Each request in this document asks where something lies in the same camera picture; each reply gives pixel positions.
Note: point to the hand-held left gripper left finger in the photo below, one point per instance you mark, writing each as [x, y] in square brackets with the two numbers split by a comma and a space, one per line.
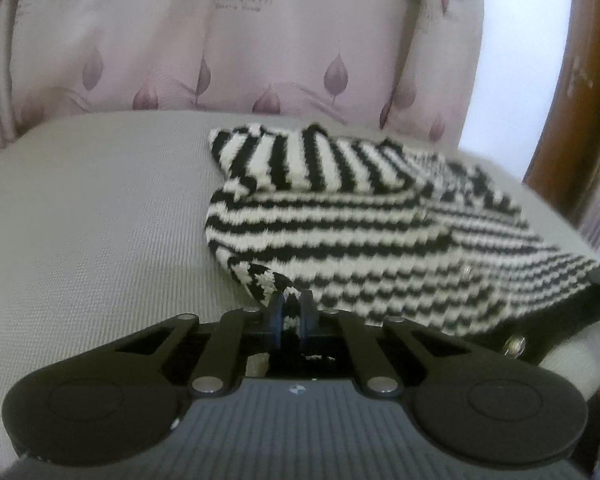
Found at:
[276, 317]

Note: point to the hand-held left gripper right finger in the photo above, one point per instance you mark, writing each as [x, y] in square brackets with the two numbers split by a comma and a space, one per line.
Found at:
[306, 317]

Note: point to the black and white striped sweater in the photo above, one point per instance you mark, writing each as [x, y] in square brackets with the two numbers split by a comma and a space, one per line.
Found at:
[360, 230]

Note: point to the grey woven mattress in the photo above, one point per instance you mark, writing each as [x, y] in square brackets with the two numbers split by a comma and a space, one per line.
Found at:
[90, 220]

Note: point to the pink leaf-print curtain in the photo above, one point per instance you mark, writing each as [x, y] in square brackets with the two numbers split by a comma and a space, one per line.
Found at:
[230, 35]

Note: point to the brown wooden door frame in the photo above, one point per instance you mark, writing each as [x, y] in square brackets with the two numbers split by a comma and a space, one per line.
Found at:
[575, 110]

